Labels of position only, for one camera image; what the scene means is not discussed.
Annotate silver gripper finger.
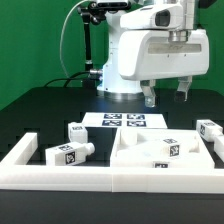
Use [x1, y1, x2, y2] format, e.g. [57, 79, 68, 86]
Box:
[175, 76, 192, 102]
[140, 80, 156, 107]

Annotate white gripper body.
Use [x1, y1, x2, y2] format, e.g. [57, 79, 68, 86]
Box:
[118, 29, 209, 81]

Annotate white square tabletop part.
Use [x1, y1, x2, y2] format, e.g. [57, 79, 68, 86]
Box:
[110, 128, 215, 169]

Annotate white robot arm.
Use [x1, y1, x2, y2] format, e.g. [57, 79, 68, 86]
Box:
[96, 0, 217, 107]

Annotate white marker sheet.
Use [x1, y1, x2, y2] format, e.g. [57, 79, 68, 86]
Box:
[82, 112, 167, 129]

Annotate white u-shaped fence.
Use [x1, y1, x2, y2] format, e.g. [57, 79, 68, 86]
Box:
[0, 133, 224, 194]

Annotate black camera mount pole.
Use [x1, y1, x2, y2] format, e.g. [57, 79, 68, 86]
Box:
[77, 2, 108, 88]

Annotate black cables on table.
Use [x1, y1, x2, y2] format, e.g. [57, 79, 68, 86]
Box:
[43, 71, 91, 89]

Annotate white cable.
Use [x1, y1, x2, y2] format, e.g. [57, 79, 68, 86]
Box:
[59, 0, 91, 79]

